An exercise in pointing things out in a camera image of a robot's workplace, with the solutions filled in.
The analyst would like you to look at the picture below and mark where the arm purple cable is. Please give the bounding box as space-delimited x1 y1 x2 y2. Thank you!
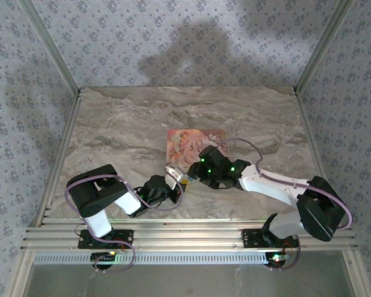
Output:
64 173 185 275
219 138 353 273

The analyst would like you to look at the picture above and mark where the pink printed box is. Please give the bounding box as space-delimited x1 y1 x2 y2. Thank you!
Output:
166 129 229 168

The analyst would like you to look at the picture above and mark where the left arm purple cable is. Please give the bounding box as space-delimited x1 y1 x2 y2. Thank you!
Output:
64 173 185 275

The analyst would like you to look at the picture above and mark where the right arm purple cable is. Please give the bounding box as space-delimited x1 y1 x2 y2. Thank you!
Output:
219 138 353 273

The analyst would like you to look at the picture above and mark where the aluminium side rail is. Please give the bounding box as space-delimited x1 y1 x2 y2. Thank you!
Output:
295 91 343 225
30 91 83 228

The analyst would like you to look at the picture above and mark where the aluminium frame leg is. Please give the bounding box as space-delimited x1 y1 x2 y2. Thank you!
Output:
343 249 371 297
9 249 35 297

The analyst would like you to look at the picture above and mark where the aluminium front rail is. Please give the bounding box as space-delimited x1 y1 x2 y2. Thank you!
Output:
20 218 359 251

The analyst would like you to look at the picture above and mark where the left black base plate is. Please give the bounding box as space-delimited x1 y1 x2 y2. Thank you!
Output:
77 229 134 249

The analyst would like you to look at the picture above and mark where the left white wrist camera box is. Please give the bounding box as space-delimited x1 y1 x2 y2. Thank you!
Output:
164 165 186 190

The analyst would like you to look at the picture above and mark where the grey slotted cable duct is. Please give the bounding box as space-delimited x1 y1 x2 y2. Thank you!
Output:
33 251 287 266

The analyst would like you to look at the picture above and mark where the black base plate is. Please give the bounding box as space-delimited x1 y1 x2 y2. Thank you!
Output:
77 229 134 249
240 228 300 249

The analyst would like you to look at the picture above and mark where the aluminium corner post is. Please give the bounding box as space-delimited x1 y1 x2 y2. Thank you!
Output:
17 0 82 95
292 0 357 95

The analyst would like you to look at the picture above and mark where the left black controller board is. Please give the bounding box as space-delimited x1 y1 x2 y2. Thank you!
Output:
90 251 117 270

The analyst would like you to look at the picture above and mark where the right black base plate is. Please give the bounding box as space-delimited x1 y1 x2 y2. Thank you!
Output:
240 228 300 249

